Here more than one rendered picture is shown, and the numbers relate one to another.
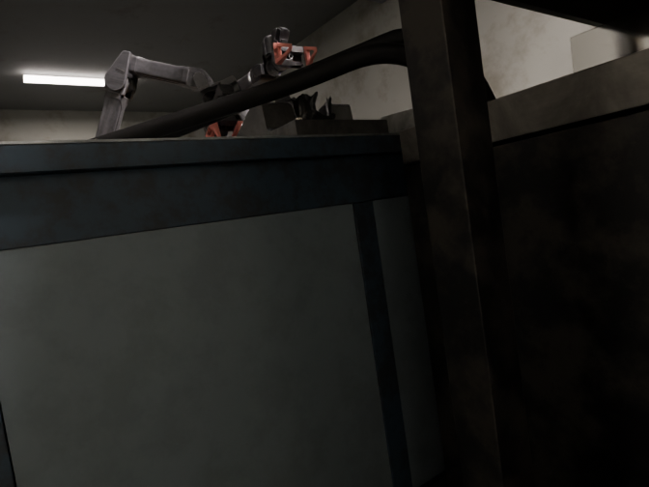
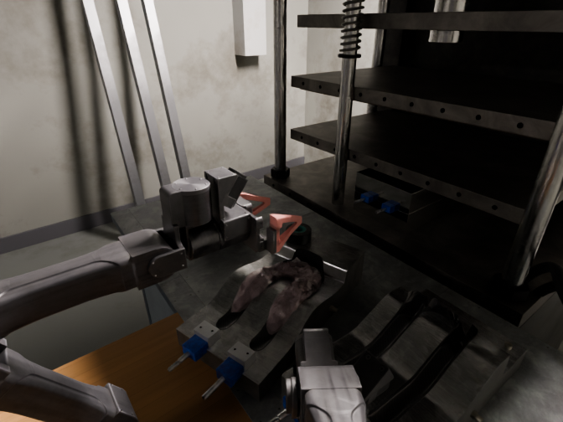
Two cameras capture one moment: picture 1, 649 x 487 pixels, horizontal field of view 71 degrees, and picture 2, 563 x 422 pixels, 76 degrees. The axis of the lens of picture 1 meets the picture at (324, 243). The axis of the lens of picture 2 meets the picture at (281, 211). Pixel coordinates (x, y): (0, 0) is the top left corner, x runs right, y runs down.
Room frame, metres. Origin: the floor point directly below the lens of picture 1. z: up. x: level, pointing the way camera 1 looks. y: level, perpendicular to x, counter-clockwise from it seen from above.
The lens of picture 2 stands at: (1.52, 0.58, 1.52)
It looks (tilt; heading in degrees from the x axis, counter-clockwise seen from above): 28 degrees down; 268
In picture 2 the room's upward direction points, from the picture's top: straight up
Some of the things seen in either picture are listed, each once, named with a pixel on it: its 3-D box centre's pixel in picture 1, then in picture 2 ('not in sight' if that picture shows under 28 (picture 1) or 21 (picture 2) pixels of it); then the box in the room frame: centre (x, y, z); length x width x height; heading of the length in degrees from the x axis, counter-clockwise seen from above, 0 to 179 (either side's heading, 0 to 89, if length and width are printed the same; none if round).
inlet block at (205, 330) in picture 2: not in sight; (192, 350); (1.71, 0.00, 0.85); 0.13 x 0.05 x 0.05; 52
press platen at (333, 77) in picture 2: not in sight; (442, 89); (0.80, -0.96, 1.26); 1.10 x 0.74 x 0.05; 125
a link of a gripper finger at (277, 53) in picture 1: (287, 51); (276, 223); (1.51, 0.03, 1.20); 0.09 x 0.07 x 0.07; 36
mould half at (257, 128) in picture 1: (286, 140); (410, 363); (1.23, 0.06, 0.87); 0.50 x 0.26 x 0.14; 35
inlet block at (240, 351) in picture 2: not in sight; (226, 374); (1.62, 0.07, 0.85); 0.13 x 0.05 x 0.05; 52
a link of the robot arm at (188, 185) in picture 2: (270, 57); (174, 222); (1.67, 0.09, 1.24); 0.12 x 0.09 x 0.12; 36
